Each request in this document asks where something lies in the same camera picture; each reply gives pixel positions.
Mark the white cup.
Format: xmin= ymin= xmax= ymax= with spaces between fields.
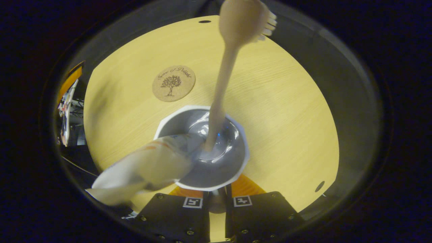
xmin=154 ymin=105 xmax=250 ymax=214

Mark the light wooden desktop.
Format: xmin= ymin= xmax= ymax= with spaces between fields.
xmin=83 ymin=15 xmax=340 ymax=243

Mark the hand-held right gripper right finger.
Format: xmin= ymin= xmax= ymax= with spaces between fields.
xmin=225 ymin=173 xmax=305 ymax=243

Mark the round cork coaster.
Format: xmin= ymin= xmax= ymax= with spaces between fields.
xmin=152 ymin=65 xmax=196 ymax=102

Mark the beige toothbrush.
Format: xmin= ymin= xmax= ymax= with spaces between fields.
xmin=204 ymin=0 xmax=278 ymax=152

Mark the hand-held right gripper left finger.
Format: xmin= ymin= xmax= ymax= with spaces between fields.
xmin=136 ymin=187 xmax=212 ymax=243

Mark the white toothpaste tube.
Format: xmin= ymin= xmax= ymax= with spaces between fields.
xmin=86 ymin=134 xmax=204 ymax=206

